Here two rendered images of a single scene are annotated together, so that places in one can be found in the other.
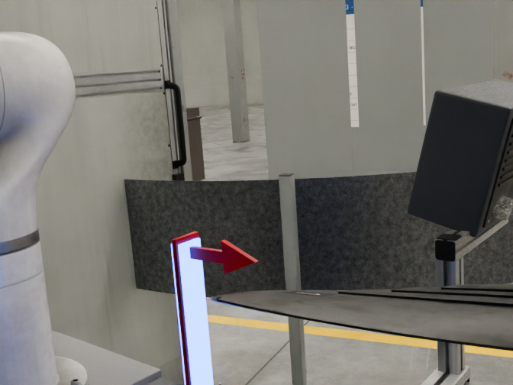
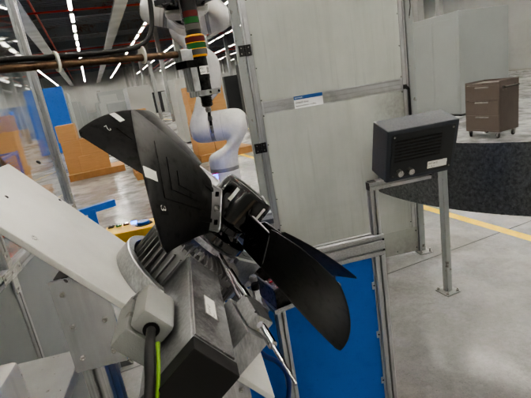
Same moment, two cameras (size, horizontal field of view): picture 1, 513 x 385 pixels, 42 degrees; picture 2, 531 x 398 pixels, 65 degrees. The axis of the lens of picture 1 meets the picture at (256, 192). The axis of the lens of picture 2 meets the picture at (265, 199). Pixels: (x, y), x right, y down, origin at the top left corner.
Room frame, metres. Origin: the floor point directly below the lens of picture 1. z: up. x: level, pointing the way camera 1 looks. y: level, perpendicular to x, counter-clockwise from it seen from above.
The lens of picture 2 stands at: (-0.38, -0.96, 1.44)
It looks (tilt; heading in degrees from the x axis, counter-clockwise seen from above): 15 degrees down; 44
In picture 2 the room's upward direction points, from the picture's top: 9 degrees counter-clockwise
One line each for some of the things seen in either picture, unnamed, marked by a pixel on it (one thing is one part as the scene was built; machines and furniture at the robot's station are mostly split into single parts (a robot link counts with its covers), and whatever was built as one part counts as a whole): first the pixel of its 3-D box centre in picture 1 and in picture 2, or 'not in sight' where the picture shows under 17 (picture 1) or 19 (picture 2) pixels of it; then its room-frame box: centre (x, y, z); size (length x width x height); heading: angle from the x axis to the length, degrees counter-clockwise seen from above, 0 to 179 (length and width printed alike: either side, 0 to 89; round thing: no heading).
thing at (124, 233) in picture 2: not in sight; (133, 241); (0.23, 0.24, 1.02); 0.16 x 0.10 x 0.11; 142
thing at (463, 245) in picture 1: (474, 230); (398, 179); (0.97, -0.32, 1.04); 0.24 x 0.03 x 0.03; 142
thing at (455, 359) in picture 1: (450, 304); (373, 208); (0.89, -0.26, 0.96); 0.03 x 0.03 x 0.20; 52
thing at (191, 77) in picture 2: not in sight; (197, 73); (0.24, -0.22, 1.48); 0.09 x 0.07 x 0.10; 177
